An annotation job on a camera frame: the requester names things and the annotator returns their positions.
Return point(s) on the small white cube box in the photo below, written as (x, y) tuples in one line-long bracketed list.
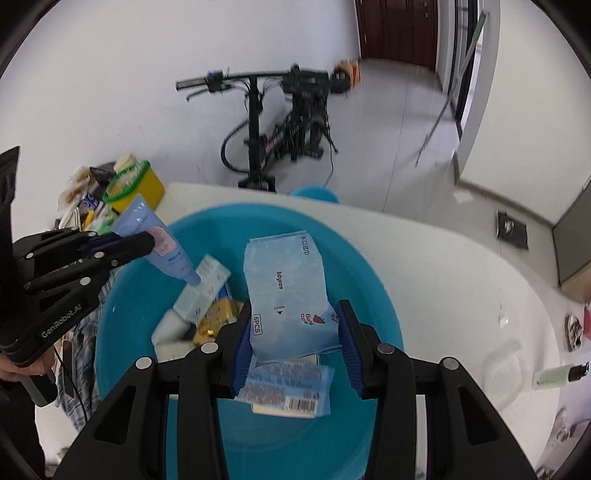
[(168, 327)]

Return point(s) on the brown and blue box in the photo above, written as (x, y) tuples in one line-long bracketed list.
[(221, 314)]

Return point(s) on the grey metal pole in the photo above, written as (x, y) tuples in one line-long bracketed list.
[(443, 110)]

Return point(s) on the light blue wipes packet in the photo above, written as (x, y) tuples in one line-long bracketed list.
[(286, 383)]

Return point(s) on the light blue wet wipes pack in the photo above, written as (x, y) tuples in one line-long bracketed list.
[(286, 286)]

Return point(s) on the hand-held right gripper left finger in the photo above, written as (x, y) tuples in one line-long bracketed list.
[(242, 364)]

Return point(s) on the white slim box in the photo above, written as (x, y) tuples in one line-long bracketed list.
[(198, 295)]

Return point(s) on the black packet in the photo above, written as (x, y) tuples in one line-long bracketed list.
[(102, 174)]

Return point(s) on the yellow container with green lid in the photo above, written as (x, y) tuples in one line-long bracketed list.
[(147, 189)]

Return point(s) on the light blue tube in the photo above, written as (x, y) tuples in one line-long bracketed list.
[(147, 226)]

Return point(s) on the blue and white can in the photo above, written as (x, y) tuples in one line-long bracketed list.
[(91, 203)]

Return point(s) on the blue plastic stool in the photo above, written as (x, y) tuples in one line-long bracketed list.
[(316, 194)]

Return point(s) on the person's left hand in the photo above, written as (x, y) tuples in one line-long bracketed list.
[(18, 371)]

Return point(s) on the black printed bag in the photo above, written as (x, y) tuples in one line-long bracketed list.
[(511, 230)]

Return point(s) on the large white cube box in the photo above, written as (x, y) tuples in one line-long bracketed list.
[(173, 353)]

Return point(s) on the dark brown door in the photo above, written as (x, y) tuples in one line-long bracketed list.
[(397, 27)]

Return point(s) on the blue plaid shirt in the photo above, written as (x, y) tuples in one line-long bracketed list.
[(85, 350)]

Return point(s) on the clear snack bag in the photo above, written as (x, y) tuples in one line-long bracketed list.
[(74, 184)]

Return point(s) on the green tissue box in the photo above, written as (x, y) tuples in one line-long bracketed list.
[(104, 220)]

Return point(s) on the black framed glass door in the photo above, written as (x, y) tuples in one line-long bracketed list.
[(457, 46)]

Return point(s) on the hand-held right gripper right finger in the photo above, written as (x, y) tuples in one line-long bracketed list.
[(351, 360)]

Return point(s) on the pale green pump bottle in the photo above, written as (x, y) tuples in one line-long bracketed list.
[(554, 376)]

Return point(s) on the blue plastic basin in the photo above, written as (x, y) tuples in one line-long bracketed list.
[(360, 277)]

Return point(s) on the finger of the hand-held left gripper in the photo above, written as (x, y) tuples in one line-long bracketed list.
[(129, 244), (60, 244)]

